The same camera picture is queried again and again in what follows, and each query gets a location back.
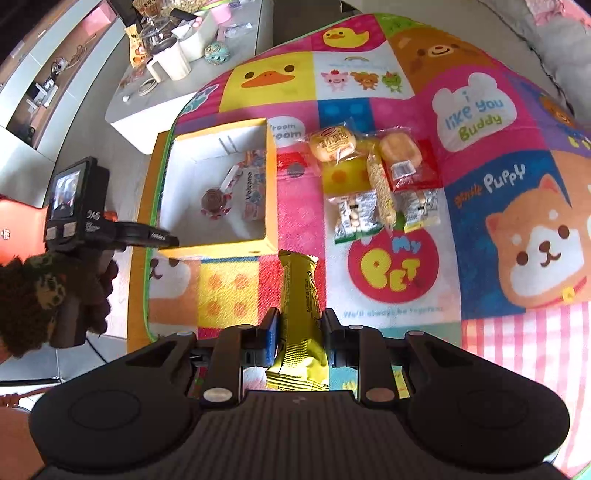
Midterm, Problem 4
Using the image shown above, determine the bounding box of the silver bean snack packet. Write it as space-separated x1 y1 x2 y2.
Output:
399 188 440 229
329 191 384 243

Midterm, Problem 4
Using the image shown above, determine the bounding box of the pink cloth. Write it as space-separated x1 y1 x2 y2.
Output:
531 0 591 26

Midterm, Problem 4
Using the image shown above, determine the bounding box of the glass jar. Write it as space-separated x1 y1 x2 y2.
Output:
141 18 178 54

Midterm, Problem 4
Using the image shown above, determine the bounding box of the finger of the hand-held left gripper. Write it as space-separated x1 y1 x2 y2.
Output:
117 222 180 248

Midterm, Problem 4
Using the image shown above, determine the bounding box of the pink white wrapped candy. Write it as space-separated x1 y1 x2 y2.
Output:
222 164 245 195

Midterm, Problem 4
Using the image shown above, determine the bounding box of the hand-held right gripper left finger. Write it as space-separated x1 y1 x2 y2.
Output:
137 308 283 407

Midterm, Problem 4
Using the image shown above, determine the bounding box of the white wall cabinet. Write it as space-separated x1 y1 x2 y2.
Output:
0 0 125 162

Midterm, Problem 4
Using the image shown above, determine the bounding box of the colourful printed play mat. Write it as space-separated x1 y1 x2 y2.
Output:
127 11 591 476

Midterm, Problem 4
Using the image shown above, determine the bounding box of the person's left hand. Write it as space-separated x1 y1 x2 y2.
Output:
81 258 117 334

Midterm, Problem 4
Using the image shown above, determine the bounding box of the pink tissue pack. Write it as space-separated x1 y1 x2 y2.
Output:
238 148 269 221

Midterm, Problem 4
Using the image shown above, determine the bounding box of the bread bun packet clear wrap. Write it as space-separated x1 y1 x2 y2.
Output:
379 131 423 180

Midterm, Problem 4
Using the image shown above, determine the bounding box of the white side table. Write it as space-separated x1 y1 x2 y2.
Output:
105 0 273 155

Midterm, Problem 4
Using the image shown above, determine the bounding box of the bread bun packet yellow label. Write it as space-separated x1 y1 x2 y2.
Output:
308 124 358 163

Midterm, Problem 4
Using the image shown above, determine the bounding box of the grey blanket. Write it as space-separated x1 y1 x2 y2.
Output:
480 0 591 125

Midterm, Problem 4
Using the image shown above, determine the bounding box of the yellow snack bag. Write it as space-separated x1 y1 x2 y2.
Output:
124 25 151 68

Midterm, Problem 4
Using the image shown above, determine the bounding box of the sesame stick packet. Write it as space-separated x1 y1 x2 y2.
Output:
366 152 399 228

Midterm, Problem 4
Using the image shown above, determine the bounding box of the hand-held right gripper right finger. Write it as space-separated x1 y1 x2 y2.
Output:
322 308 468 407

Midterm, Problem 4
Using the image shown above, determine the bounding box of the orange chair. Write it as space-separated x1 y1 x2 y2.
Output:
0 196 49 266

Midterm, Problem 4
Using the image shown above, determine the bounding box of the pink cup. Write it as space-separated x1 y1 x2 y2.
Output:
210 0 232 26

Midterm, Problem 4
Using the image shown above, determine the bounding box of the white container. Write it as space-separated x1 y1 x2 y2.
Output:
178 14 220 61

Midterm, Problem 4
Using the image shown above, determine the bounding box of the yellow cardboard box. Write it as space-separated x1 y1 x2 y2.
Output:
154 117 280 259

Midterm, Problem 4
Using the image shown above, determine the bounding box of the yellow snack packet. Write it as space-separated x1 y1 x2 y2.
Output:
265 249 331 393

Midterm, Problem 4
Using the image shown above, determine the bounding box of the person's left forearm fuzzy sleeve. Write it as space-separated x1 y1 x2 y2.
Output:
0 251 107 360

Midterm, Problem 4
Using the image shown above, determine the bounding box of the white mug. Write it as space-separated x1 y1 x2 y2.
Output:
147 39 192 83

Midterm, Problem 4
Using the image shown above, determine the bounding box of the wrapped lollipop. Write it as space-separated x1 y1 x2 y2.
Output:
201 187 232 220

